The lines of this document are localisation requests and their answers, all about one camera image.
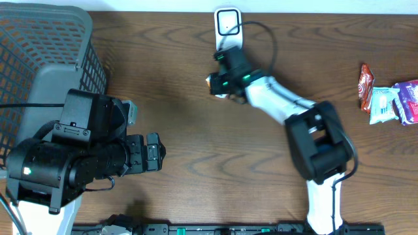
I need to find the purple noodle packet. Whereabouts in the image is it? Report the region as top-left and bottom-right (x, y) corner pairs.
(392, 80), (418, 125)

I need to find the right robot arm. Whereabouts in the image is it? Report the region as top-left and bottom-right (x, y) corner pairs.
(208, 46), (357, 234)

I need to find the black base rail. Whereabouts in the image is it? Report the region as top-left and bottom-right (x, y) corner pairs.
(71, 215), (387, 235)

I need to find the small orange box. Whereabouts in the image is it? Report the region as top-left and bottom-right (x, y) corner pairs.
(206, 75), (227, 99)

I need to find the red orange snack bar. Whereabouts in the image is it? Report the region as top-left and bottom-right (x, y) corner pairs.
(358, 63), (375, 114)

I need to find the right black cable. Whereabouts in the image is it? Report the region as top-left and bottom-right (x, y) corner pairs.
(217, 21), (359, 232)

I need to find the white barcode scanner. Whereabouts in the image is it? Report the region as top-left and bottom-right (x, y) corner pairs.
(214, 7), (244, 51)

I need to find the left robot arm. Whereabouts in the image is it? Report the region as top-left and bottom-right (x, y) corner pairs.
(1, 89), (166, 234)

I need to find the mint green snack packet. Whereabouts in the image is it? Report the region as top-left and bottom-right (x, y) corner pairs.
(369, 87), (400, 125)

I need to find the grey plastic mesh basket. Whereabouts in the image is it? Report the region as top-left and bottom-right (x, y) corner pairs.
(1, 2), (108, 170)

